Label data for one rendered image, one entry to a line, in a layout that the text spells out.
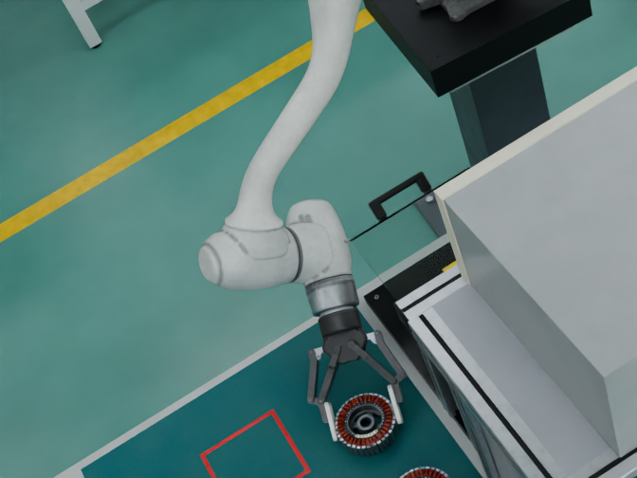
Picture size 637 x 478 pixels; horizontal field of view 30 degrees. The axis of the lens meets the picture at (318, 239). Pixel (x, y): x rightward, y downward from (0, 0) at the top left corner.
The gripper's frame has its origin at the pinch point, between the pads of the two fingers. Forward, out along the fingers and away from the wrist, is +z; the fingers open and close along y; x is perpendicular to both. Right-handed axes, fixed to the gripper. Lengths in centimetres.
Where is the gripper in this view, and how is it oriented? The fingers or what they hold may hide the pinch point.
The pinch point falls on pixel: (366, 422)
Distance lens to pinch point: 214.0
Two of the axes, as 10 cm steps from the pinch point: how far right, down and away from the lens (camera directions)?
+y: -9.5, 2.8, 1.5
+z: 2.5, 9.5, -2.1
